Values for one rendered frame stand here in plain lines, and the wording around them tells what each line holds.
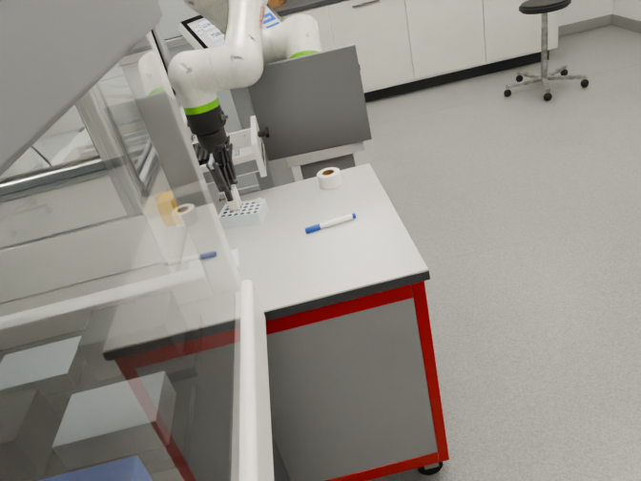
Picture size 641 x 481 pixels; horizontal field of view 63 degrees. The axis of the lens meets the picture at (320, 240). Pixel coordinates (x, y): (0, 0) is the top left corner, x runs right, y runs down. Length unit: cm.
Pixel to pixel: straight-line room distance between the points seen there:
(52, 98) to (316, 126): 150
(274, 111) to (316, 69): 20
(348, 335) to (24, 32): 99
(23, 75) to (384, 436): 130
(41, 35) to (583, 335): 195
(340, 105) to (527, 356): 109
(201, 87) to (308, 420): 86
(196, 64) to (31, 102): 100
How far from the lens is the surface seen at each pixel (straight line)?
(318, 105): 181
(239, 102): 266
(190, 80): 133
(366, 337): 124
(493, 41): 490
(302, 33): 196
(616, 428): 186
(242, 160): 161
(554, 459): 176
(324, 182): 155
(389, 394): 138
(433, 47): 475
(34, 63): 37
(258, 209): 148
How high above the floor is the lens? 143
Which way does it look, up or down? 31 degrees down
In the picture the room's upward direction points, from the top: 14 degrees counter-clockwise
